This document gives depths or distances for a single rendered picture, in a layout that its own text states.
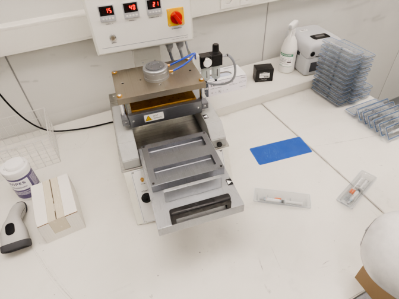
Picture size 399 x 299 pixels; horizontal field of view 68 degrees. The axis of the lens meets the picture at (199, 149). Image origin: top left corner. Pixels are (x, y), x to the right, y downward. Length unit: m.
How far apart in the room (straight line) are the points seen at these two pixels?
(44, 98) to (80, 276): 0.82
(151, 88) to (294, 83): 0.86
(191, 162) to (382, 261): 0.53
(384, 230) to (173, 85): 0.67
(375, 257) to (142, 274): 0.64
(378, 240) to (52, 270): 0.84
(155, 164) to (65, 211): 0.34
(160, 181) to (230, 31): 1.02
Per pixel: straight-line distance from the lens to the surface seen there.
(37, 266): 1.05
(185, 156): 0.84
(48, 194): 1.09
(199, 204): 0.70
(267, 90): 1.50
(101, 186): 1.16
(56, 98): 1.49
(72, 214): 1.00
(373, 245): 0.47
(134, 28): 1.05
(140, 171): 0.93
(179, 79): 0.95
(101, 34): 1.05
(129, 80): 0.98
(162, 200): 0.77
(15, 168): 1.14
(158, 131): 1.04
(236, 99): 1.42
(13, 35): 1.33
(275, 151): 1.23
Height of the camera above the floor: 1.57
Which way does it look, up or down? 43 degrees down
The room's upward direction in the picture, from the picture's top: 3 degrees counter-clockwise
